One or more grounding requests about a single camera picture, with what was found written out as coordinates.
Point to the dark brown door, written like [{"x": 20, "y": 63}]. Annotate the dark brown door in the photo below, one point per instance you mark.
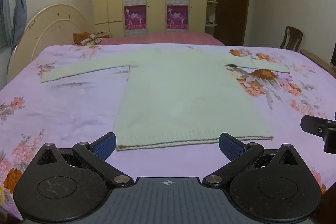
[{"x": 232, "y": 8}]

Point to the wooden chair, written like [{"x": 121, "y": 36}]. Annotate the wooden chair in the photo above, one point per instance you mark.
[{"x": 291, "y": 39}]

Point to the pale green knit sweater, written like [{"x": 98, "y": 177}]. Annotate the pale green knit sweater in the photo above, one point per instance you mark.
[{"x": 183, "y": 95}]

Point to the orange cushion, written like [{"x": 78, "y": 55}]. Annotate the orange cushion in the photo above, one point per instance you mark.
[{"x": 78, "y": 37}]

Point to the cream open shelf unit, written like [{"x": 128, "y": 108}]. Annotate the cream open shelf unit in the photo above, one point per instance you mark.
[{"x": 211, "y": 1}]

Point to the pink bed cover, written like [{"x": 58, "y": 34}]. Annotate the pink bed cover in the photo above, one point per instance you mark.
[{"x": 168, "y": 39}]

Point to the purple floral bedsheet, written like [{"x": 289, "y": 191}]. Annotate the purple floral bedsheet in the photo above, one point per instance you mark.
[{"x": 65, "y": 108}]

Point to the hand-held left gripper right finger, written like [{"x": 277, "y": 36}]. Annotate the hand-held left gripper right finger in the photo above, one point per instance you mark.
[{"x": 229, "y": 146}]

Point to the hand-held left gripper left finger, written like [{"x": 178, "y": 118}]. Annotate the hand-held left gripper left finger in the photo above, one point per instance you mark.
[{"x": 106, "y": 146}]

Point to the cream curved headboard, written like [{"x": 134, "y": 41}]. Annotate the cream curved headboard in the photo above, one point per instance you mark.
[{"x": 47, "y": 29}]

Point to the grey blue curtain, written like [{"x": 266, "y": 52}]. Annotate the grey blue curtain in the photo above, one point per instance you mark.
[{"x": 19, "y": 8}]

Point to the patterned beige pillow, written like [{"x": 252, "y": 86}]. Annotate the patterned beige pillow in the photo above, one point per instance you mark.
[{"x": 92, "y": 40}]

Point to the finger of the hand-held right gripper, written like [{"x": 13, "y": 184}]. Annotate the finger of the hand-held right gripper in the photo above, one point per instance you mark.
[
  {"x": 312, "y": 125},
  {"x": 330, "y": 141}
]

